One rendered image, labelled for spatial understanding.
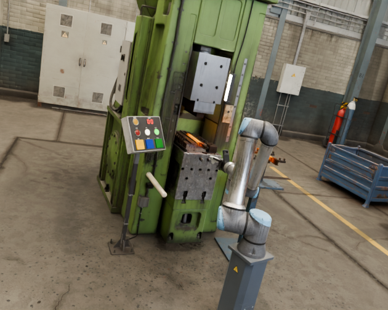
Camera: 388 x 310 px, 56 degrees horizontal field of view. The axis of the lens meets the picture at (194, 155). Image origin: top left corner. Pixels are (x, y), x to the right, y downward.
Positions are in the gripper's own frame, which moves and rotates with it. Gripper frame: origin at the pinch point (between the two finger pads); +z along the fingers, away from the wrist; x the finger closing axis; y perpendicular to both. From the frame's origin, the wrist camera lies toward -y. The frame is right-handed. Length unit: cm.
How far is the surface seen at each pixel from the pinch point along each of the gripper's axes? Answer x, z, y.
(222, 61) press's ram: 5, 36, -73
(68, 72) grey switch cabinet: -61, 575, 16
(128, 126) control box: -72, 16, -13
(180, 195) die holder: -11, 30, 49
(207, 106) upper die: -0.1, 35.7, -33.2
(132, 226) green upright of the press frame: -44, 50, 91
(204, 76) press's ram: -9, 36, -58
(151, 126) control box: -51, 25, -13
